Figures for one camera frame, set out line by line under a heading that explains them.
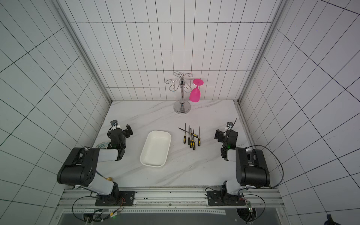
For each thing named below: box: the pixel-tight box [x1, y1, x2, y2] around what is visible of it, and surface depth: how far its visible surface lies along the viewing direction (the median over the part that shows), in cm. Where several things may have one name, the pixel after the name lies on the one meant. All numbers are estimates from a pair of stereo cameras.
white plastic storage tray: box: [139, 130, 172, 168], surface depth 92 cm
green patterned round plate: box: [95, 141, 110, 149], surface depth 91 cm
